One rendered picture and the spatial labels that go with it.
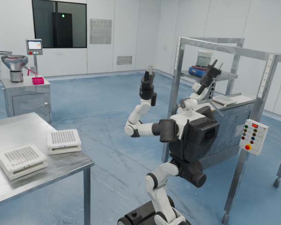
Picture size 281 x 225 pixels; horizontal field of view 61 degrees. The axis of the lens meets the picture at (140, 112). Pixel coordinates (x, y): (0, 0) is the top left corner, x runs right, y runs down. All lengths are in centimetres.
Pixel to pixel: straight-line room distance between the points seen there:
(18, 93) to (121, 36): 444
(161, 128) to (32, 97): 284
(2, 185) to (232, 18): 597
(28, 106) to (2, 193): 256
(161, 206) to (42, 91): 267
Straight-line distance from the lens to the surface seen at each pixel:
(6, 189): 169
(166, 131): 152
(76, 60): 716
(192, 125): 158
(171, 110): 279
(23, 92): 401
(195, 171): 179
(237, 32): 647
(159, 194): 219
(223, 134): 343
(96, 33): 724
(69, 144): 189
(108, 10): 740
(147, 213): 243
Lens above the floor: 192
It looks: 23 degrees down
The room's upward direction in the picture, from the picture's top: 5 degrees clockwise
